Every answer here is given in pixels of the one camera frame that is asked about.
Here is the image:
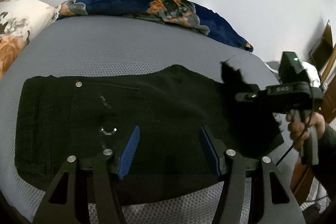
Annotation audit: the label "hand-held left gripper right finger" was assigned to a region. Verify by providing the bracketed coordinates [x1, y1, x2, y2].
[199, 125, 306, 224]

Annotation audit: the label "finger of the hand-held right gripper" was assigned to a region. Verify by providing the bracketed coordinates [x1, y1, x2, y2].
[235, 84, 266, 103]

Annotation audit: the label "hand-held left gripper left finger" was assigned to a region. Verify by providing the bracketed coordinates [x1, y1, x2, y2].
[32, 125, 141, 224]

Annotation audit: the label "black pants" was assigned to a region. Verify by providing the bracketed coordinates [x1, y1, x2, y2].
[14, 53, 285, 207]

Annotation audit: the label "person's right forearm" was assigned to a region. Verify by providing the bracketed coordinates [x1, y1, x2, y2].
[312, 123, 336, 214]

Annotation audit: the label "person's right hand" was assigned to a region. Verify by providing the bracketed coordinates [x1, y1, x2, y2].
[286, 112, 326, 150]

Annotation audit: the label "white cloth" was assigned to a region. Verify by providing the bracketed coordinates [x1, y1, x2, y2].
[265, 60, 327, 92]

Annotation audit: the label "brown wooden door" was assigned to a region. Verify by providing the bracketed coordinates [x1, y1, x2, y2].
[307, 19, 336, 125]

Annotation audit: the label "grey mesh bed mattress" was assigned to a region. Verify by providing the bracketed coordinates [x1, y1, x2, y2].
[0, 15, 292, 224]

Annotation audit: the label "navy floral blanket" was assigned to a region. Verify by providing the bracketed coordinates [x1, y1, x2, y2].
[55, 0, 255, 53]

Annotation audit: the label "white floral pillow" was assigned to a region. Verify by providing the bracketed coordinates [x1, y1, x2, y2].
[0, 0, 59, 81]

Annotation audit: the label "black cable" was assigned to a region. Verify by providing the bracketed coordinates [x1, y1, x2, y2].
[275, 112, 315, 165]

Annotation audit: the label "wooden bed frame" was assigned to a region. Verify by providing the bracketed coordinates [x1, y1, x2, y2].
[289, 154, 317, 205]

